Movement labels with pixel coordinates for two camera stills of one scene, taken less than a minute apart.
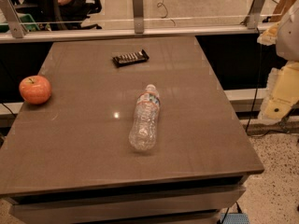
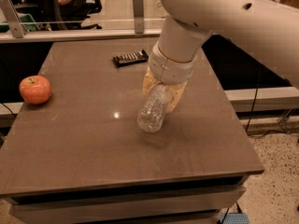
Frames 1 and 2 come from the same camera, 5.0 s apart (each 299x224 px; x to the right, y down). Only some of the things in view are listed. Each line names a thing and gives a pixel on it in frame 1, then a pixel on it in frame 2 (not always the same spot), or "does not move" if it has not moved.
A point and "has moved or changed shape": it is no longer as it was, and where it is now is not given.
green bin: x=28 y=21 does not move
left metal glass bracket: x=19 y=31 does not move
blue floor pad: x=234 y=218 does not move
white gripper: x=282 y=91 -> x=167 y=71
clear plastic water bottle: x=143 y=131 has moved or changed shape
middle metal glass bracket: x=138 y=10 does not move
